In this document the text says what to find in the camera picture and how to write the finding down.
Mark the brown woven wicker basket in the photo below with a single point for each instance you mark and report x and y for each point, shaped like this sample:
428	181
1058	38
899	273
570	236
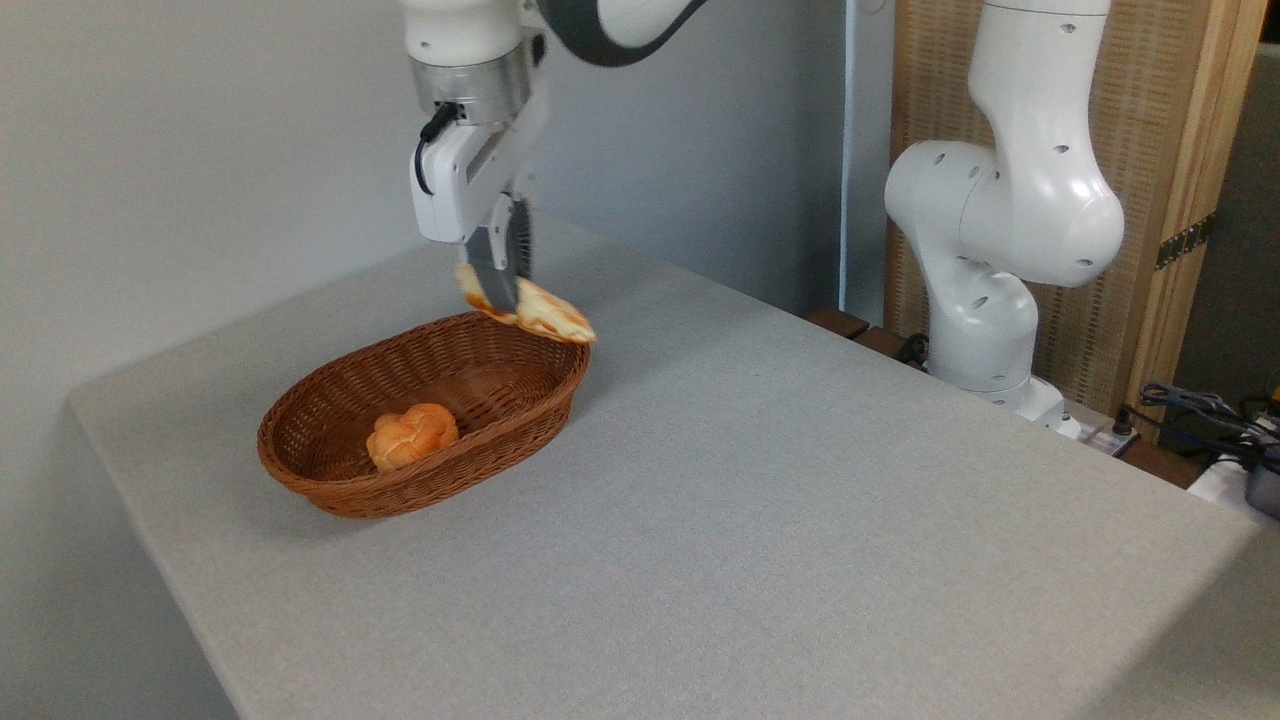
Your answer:
480	400

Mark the wooden woven screen panel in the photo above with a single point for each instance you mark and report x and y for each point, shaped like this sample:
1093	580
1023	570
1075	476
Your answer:
1150	100

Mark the small round orange bread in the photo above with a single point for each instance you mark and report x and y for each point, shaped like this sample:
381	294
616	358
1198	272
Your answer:
410	437

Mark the long braided pale bread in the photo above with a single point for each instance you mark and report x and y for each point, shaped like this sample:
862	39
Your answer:
550	315

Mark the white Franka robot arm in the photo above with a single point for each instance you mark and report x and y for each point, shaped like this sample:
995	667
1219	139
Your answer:
1010	220

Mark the dark brown wooden bench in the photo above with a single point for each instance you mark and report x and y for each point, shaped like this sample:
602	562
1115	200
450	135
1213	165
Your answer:
860	330

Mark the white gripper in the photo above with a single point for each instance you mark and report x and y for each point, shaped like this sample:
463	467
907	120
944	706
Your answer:
460	190

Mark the metal screen hinge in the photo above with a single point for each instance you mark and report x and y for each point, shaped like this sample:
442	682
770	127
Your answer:
1185	241

